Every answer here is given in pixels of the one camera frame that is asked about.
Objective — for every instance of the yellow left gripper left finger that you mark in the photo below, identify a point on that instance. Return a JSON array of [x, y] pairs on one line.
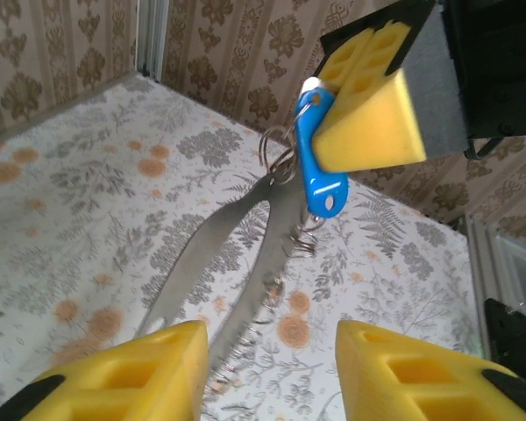
[[114, 386]]

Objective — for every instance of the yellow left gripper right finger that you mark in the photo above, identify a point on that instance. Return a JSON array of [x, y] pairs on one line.
[[421, 386]]

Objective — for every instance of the blue plastic key tag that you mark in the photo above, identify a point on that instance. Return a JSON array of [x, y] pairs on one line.
[[320, 175]]

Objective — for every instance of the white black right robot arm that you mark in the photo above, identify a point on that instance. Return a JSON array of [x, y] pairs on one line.
[[513, 333]]

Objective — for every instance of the metal band with key rings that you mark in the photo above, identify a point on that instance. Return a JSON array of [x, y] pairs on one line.
[[228, 228]]

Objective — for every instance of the aluminium right corner post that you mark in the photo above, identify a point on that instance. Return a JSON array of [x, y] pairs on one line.
[[151, 39]]

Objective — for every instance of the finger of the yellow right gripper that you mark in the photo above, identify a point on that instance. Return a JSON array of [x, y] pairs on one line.
[[377, 127], [346, 57]]

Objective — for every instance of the aluminium frame cross rail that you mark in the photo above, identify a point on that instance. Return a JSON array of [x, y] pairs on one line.
[[482, 263]]

